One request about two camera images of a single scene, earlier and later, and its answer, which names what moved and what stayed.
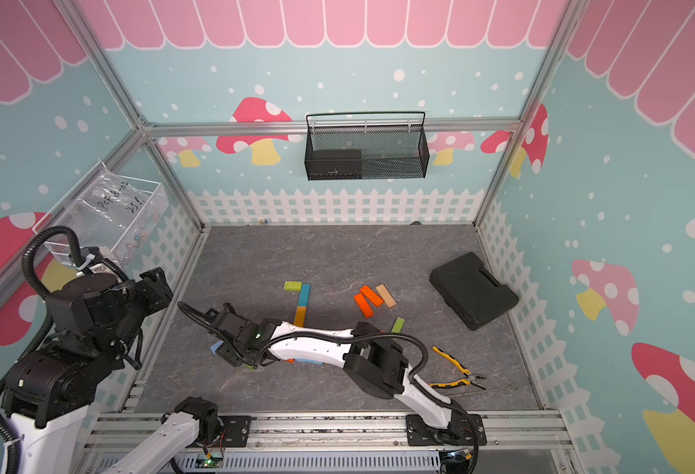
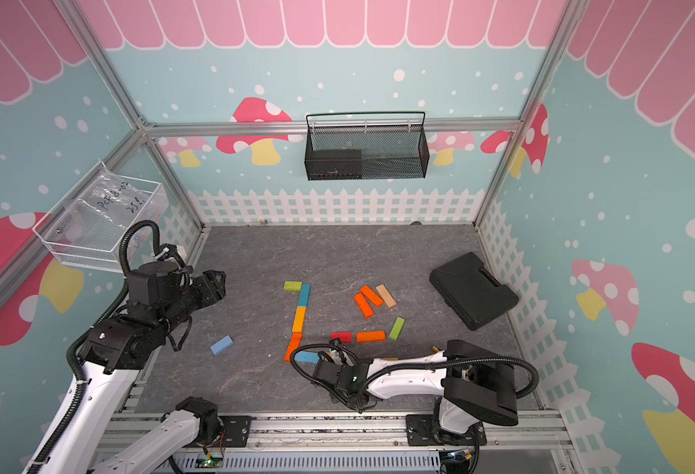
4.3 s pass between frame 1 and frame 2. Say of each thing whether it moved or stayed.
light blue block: stayed
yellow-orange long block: stayed
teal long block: stayed
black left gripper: moved
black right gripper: moved
